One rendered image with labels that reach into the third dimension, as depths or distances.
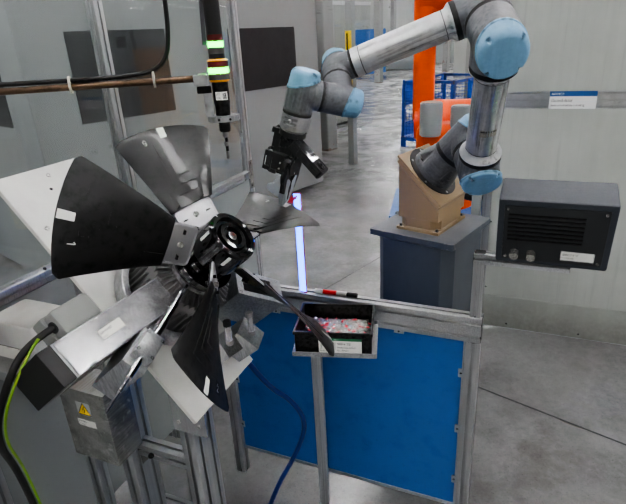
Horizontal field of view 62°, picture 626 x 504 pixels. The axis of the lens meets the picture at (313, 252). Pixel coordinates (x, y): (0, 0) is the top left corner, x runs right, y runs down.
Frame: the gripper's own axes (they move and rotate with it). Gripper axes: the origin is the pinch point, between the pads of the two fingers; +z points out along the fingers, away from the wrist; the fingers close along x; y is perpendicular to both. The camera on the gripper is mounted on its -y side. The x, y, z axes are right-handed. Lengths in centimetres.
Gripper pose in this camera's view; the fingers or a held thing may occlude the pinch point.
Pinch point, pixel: (284, 202)
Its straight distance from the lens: 143.8
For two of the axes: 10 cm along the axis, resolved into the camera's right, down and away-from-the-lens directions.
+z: -2.3, 8.5, 4.7
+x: -3.9, 3.6, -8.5
